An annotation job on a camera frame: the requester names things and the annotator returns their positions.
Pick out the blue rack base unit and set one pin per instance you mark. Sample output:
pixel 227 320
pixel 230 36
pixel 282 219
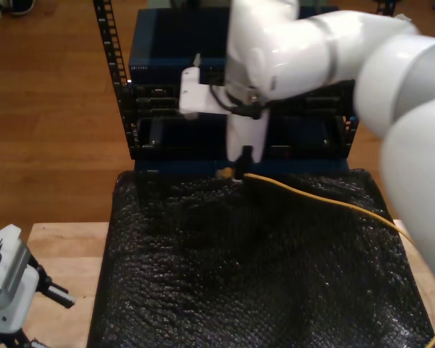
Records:
pixel 188 166

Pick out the black bubble wrap mat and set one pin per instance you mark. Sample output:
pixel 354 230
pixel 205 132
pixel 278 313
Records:
pixel 239 272

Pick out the dark blue shoe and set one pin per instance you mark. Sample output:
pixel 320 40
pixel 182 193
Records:
pixel 23 6

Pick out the blue network switch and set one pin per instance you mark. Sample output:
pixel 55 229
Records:
pixel 174 36

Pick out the black rack server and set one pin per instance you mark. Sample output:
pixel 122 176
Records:
pixel 156 101

